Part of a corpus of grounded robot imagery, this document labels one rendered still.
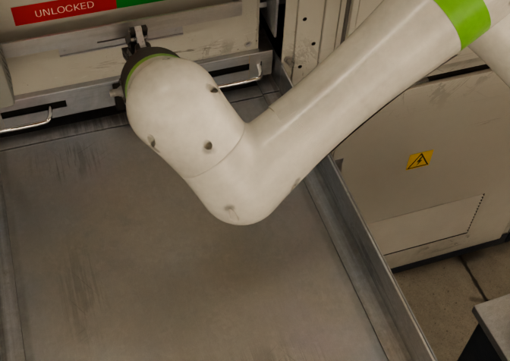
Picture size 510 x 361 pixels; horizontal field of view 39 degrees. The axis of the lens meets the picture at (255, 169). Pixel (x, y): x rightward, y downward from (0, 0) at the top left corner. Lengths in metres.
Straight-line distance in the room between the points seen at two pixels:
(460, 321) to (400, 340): 1.05
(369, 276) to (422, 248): 0.94
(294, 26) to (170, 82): 0.53
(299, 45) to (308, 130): 0.48
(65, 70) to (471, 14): 0.69
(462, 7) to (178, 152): 0.37
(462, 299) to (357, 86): 1.38
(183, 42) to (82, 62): 0.18
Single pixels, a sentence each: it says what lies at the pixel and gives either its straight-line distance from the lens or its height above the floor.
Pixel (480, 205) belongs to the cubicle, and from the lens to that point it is 2.01.
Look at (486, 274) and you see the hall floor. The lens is 2.23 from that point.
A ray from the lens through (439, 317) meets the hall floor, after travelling 2.12.
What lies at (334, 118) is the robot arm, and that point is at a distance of 0.85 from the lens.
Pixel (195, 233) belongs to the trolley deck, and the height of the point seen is 0.85.
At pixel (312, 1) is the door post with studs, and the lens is 1.25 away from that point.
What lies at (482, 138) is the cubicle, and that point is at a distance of 1.75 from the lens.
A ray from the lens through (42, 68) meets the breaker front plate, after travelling 1.26.
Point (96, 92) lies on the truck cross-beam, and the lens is 1.30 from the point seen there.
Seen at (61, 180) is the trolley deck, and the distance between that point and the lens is 1.25.
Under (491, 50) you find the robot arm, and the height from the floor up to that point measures 1.11.
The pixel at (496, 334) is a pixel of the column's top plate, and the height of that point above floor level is 0.75.
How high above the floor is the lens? 1.79
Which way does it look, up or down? 50 degrees down
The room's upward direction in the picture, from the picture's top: 3 degrees clockwise
